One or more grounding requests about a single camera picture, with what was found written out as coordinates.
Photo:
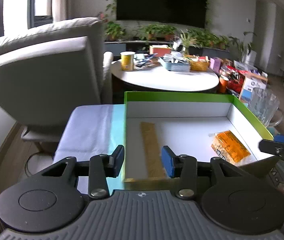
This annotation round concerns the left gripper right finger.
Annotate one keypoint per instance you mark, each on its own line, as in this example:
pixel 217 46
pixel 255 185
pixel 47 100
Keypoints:
pixel 183 167

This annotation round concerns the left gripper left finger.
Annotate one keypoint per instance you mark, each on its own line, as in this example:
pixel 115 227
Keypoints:
pixel 102 167

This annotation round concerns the long tan snack bar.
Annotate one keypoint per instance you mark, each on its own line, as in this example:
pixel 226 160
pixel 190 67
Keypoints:
pixel 152 150

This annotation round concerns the orange snack packet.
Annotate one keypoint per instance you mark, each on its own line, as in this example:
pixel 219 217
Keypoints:
pixel 228 147

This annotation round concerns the patterned blue table mat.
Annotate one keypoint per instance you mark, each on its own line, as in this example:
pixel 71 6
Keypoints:
pixel 92 130

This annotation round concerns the green cardboard box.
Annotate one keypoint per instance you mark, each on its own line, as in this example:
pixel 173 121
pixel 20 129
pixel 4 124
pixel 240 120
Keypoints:
pixel 186 123

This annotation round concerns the clear glass mug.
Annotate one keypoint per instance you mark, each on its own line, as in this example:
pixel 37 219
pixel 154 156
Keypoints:
pixel 264 104

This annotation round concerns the blue white carton box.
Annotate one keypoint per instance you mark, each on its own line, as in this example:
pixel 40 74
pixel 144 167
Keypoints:
pixel 251 82

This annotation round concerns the white round coffee table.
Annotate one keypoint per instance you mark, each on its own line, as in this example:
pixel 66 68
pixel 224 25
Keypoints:
pixel 160 78

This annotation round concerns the orange cup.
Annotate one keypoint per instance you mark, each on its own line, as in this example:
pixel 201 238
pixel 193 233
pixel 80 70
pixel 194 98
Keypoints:
pixel 223 82

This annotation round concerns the blue plastic basket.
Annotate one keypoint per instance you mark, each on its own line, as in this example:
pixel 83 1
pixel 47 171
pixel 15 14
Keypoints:
pixel 174 67

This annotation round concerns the yellow woven basket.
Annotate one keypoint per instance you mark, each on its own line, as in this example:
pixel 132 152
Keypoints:
pixel 198 65

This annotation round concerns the yellow canister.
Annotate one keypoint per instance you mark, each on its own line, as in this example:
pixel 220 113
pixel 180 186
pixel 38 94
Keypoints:
pixel 127 60

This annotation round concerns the grey armchair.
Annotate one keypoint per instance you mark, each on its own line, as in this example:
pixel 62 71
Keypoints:
pixel 48 71

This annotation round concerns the spider plant in vase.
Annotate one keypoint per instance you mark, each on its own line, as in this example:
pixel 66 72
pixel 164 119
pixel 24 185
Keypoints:
pixel 187 41

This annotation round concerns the black wall television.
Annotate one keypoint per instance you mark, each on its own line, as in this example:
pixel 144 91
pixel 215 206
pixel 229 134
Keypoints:
pixel 183 12

